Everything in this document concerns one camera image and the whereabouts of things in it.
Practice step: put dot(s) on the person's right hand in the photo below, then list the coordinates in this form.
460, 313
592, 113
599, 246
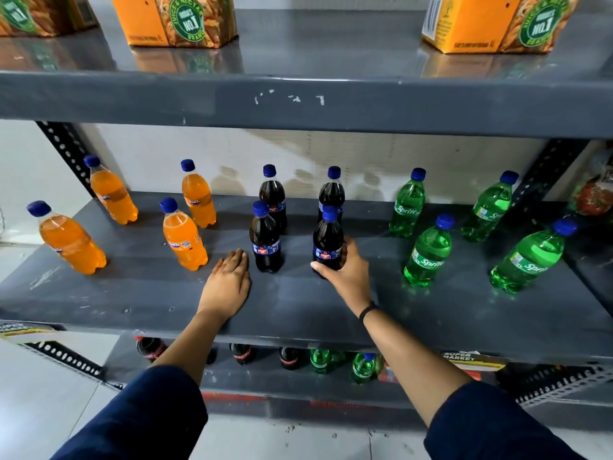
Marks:
352, 282

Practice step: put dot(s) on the person's left hand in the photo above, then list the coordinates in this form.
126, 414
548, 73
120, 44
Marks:
225, 289

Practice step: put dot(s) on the person's left middle finger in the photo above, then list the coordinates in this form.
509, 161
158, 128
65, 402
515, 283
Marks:
235, 261

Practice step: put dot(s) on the person's right thumb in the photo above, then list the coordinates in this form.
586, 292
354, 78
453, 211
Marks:
324, 271

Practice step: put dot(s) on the person's left little finger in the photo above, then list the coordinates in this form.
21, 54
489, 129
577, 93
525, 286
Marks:
218, 270

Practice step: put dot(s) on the cola bottle with blue cap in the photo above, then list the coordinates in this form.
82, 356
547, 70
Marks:
331, 192
273, 193
265, 234
328, 237

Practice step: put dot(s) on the person's left forearm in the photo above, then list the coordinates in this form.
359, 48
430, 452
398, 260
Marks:
186, 344

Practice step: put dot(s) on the person's right forearm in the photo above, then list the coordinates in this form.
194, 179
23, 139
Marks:
407, 359

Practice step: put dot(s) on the grey metal shelf board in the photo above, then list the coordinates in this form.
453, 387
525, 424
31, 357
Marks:
297, 306
268, 383
335, 110

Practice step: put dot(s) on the orange soda bottle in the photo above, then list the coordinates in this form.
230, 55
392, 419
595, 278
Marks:
199, 196
112, 191
184, 239
72, 241

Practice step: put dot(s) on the black wristband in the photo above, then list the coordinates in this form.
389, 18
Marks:
368, 311

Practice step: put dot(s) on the cola bottle with red label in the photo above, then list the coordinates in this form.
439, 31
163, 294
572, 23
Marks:
151, 348
290, 358
242, 353

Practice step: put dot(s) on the small green soda bottle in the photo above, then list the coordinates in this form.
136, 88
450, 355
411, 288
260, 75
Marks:
320, 360
364, 367

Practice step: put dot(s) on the orange red packet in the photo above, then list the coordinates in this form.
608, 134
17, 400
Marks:
387, 373

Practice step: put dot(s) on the yellow white shelf label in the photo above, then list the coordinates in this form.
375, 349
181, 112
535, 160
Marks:
24, 331
471, 361

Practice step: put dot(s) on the black perforated shelf upright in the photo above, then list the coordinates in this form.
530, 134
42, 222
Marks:
550, 172
67, 148

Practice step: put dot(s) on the orange juice carton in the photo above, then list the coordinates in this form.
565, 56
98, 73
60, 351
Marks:
498, 21
28, 14
177, 19

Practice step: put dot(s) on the red tomato print packet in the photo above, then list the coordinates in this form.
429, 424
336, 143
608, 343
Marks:
594, 193

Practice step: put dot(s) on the perforated metal shelf rail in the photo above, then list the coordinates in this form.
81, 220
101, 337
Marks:
62, 356
560, 384

